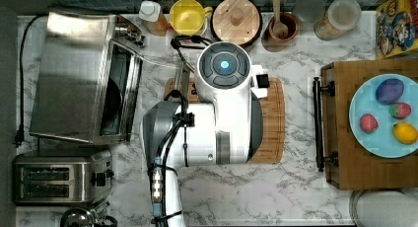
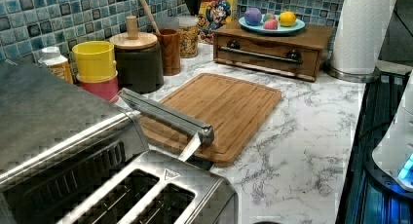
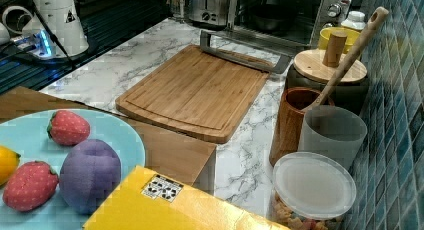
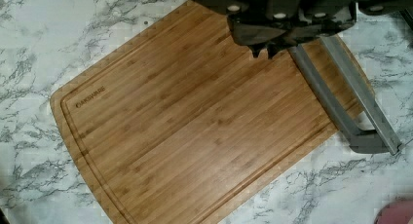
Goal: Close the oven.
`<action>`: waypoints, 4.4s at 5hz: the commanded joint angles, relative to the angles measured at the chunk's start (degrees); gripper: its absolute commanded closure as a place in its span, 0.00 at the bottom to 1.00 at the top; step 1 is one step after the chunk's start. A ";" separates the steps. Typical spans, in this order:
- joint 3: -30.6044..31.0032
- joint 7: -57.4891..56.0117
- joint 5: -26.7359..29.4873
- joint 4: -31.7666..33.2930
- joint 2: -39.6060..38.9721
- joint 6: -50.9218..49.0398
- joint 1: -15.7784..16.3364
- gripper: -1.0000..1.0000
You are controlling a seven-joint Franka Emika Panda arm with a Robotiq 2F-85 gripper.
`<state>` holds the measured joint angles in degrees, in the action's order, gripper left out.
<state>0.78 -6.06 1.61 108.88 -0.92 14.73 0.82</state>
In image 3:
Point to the upper red toy strawberry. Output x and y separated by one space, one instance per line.
68 128

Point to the brown wooden utensil cup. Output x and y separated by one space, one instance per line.
289 121

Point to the clear jar with white lid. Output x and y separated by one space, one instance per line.
310 192

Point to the lower red toy strawberry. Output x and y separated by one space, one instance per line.
33 184

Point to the wooden spoon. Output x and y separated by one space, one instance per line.
360 44

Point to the dark jar with wooden lid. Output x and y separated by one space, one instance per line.
309 71

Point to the grey cup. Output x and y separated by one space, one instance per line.
334 132

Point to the silver toaster oven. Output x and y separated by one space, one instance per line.
294 24

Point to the yellow bowl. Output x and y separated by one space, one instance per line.
325 33

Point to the purple toy plum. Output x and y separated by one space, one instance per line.
89 173

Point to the red toy strawberry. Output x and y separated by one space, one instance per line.
33 184
68 128

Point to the bamboo cutting board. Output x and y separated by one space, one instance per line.
194 93

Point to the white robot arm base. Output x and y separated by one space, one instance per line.
58 30

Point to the white bottle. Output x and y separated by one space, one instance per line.
354 21

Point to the yellow toy lemon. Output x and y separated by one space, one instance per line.
9 162

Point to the yellow cardboard box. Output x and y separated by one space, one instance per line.
147 200

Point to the silver toaster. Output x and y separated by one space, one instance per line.
211 12

